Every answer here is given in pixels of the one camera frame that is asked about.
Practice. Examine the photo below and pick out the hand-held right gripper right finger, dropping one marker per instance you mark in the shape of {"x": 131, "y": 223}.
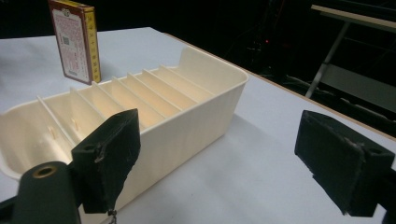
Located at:
{"x": 339, "y": 161}

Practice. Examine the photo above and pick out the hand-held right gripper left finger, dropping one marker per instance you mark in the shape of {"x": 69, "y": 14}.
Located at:
{"x": 106, "y": 161}

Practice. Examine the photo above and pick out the cream plastic divided organizer box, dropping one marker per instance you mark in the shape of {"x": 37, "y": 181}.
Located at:
{"x": 174, "y": 109}

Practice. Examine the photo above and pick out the red and yellow box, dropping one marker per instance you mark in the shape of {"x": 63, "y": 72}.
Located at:
{"x": 76, "y": 40}

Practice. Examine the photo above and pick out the white metal-framed table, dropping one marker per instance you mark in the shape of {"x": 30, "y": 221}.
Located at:
{"x": 358, "y": 56}

